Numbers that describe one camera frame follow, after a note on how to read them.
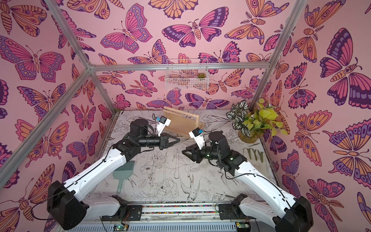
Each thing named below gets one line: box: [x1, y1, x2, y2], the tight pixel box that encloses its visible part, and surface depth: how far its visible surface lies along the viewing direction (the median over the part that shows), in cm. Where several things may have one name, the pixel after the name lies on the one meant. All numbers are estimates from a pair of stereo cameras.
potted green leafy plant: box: [225, 98, 288, 144], surface depth 87 cm
